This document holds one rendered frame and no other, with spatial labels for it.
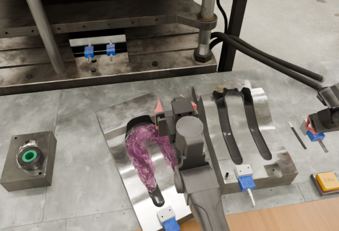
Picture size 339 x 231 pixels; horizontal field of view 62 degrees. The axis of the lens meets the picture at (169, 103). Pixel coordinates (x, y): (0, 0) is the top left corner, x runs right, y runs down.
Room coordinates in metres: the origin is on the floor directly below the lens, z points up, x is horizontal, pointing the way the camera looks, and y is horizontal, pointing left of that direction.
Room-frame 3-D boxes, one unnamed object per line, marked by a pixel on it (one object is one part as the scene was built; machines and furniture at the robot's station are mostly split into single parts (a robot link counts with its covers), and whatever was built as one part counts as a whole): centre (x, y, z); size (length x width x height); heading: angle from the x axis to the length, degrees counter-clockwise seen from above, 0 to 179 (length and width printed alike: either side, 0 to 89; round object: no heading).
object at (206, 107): (0.69, -0.27, 0.87); 0.50 x 0.26 x 0.14; 9
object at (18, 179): (0.54, 0.52, 0.84); 0.20 x 0.15 x 0.07; 9
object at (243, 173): (0.41, -0.26, 0.89); 0.13 x 0.05 x 0.05; 9
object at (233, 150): (0.67, -0.27, 0.92); 0.35 x 0.16 x 0.09; 9
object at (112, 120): (0.55, 0.07, 0.86); 0.50 x 0.26 x 0.11; 26
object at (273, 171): (0.47, -0.36, 0.87); 0.05 x 0.05 x 0.04; 9
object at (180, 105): (0.41, -0.03, 1.25); 0.07 x 0.06 x 0.11; 103
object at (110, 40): (1.39, 0.39, 0.87); 0.50 x 0.27 x 0.17; 9
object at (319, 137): (0.58, -0.53, 0.94); 0.13 x 0.05 x 0.05; 9
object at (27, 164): (0.52, 0.49, 0.89); 0.08 x 0.08 x 0.04
